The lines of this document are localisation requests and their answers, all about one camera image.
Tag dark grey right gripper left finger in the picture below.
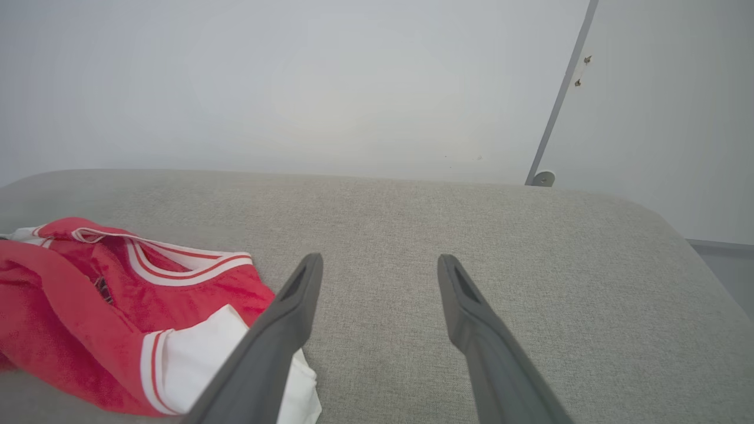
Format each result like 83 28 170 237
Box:
180 253 324 424

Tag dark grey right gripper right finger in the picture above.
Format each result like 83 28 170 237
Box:
437 254 575 424

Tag red and white jersey garment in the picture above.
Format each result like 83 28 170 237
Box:
0 217 323 424

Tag beige fabric sofa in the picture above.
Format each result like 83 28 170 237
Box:
0 169 754 424

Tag grey baseboard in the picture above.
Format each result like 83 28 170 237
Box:
686 238 754 255

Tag grey vertical wall strip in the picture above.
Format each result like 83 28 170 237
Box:
525 0 600 186

